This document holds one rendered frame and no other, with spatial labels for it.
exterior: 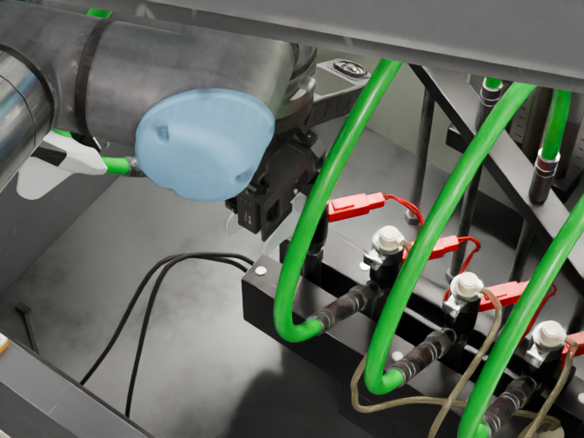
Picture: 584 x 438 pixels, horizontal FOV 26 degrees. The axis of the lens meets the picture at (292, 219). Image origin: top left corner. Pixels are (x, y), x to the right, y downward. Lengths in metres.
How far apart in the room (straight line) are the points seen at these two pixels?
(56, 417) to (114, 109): 0.49
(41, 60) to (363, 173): 0.76
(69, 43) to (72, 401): 0.50
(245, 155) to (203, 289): 0.66
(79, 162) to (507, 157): 0.40
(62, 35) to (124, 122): 0.07
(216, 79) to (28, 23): 0.12
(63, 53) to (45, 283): 0.66
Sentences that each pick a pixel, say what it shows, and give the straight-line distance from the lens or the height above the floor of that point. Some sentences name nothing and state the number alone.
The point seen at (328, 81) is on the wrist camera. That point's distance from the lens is 0.99.
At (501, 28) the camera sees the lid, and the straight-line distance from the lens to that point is 0.18.
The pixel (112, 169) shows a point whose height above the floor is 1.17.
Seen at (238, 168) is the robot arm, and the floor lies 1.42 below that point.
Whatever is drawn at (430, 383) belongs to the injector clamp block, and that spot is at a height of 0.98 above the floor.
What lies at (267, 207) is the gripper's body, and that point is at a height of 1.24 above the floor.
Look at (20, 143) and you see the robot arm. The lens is 0.74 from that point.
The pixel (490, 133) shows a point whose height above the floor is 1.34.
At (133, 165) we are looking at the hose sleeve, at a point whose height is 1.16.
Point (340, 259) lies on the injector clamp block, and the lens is 1.23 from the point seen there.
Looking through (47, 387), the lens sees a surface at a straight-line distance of 1.22.
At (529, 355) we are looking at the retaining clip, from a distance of 1.05.
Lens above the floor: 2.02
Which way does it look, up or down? 56 degrees down
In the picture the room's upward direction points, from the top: straight up
